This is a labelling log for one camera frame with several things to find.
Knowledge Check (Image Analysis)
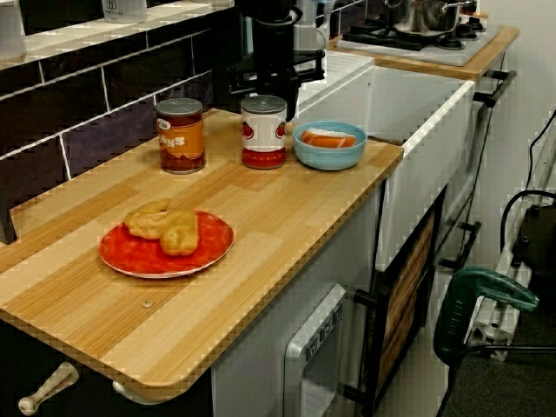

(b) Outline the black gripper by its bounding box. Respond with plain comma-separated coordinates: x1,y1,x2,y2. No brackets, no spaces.
228,20,327,124

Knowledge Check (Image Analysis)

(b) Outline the tomato soup can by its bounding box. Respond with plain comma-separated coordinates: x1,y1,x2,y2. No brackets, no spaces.
240,95,288,170

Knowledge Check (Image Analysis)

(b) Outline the toy salmon sushi piece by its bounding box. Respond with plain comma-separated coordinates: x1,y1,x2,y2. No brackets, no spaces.
301,128,357,149

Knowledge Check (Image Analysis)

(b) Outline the tan toy pastry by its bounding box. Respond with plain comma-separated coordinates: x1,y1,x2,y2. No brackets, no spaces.
123,198,201,257

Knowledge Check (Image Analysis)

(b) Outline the teal toy cabinet box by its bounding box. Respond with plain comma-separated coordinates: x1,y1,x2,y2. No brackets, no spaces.
241,17,255,56

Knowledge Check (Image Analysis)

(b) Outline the grey toy faucet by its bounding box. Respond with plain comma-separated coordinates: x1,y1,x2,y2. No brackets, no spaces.
293,0,328,56

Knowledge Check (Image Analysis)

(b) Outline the black shelf support panel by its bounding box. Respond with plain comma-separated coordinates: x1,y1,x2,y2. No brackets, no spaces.
210,6,253,115

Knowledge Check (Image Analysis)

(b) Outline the light blue bowl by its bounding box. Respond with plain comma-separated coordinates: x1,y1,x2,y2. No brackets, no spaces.
291,120,368,171

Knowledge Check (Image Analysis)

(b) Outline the orange beans can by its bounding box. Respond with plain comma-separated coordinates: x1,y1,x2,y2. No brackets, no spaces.
155,97,207,175

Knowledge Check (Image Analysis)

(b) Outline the black burner grate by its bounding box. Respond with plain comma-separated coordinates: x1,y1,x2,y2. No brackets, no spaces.
345,17,487,52

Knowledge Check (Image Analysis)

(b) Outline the stainless steel pot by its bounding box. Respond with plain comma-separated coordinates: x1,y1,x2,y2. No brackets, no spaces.
384,0,478,38

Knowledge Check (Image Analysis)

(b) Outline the white toy sink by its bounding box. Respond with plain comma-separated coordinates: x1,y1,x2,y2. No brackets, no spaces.
249,50,477,273

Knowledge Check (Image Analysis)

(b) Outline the grey stove hob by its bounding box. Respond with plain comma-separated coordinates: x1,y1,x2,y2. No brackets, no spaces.
334,19,500,68

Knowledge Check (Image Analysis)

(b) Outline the labelled white canister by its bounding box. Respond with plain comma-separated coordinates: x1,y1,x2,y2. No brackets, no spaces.
102,0,149,25

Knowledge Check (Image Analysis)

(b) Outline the red plate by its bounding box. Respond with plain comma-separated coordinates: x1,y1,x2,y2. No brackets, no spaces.
98,209,235,280

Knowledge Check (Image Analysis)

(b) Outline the white toy kitchen cabinet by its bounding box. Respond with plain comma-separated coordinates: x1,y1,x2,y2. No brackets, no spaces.
210,180,507,417

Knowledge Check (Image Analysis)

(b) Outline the white toy dishwasher door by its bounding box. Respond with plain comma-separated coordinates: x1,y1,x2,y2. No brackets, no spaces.
284,284,348,417

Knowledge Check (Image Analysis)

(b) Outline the plain white canister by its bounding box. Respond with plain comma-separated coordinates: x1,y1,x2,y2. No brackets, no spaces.
0,0,28,60

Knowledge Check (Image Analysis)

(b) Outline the green power tool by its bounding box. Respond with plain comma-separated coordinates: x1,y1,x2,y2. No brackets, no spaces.
433,266,540,356

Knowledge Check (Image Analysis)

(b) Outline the black equipment box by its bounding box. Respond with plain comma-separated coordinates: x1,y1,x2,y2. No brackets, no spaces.
510,202,556,279

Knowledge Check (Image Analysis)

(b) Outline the black cabinet handle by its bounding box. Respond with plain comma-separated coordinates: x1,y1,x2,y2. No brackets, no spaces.
472,69,518,109
437,221,482,270

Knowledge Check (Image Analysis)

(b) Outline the wood panel black frame door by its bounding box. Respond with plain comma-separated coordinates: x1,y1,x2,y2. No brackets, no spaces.
354,186,448,409

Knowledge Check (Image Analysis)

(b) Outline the thick black cable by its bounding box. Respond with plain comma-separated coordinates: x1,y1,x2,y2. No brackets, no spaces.
499,189,556,261

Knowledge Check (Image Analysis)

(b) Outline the thin black cable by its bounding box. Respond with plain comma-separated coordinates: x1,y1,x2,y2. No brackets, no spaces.
527,115,556,188

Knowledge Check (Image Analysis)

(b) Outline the aluminium extrusion rail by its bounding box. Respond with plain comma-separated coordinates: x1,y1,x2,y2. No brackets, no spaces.
462,129,556,362

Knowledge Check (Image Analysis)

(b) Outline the white rounded handle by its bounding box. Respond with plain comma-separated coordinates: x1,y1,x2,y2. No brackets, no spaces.
111,380,175,406

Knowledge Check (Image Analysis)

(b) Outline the white lever handle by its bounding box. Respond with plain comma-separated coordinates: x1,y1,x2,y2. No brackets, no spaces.
17,362,80,414

